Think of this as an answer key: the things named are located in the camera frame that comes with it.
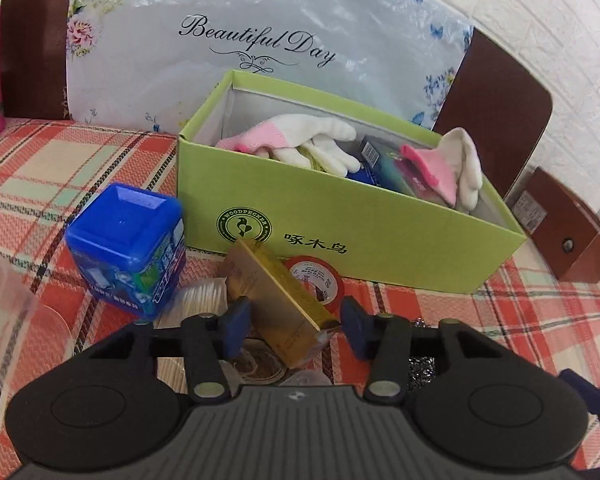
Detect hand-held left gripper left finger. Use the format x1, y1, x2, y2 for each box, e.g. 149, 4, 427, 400
87, 297, 253, 401

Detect blue plastic box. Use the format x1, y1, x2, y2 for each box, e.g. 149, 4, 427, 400
65, 183, 186, 318

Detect gold box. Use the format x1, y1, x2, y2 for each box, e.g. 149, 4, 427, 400
222, 239, 341, 367

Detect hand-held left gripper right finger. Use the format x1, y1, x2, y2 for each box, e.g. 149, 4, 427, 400
341, 296, 506, 403

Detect floral plastic bag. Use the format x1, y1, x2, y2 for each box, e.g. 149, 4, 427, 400
65, 0, 473, 133

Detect white glove pink cuff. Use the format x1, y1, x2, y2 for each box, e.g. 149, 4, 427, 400
215, 114, 358, 178
399, 127, 483, 212

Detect lime green cardboard box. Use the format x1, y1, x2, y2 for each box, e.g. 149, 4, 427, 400
177, 70, 528, 295

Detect brown wooden drawer box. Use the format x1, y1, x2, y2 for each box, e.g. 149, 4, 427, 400
517, 166, 600, 281

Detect cotton swab container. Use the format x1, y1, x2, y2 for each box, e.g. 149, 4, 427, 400
157, 277, 231, 391

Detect steel wool scourer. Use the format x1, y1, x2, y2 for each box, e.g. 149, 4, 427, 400
405, 316, 443, 376

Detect dark blue box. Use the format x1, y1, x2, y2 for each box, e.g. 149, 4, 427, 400
347, 135, 416, 196

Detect clear plastic cup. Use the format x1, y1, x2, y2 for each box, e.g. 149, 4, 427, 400
0, 245, 73, 361

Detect red tape roll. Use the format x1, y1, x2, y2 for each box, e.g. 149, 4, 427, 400
285, 255, 346, 308

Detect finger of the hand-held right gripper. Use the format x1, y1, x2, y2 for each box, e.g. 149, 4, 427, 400
557, 367, 600, 416

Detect checked tablecloth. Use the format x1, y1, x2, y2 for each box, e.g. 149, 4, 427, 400
0, 117, 600, 480

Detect brown chair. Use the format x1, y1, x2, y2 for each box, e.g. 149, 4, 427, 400
0, 0, 553, 201

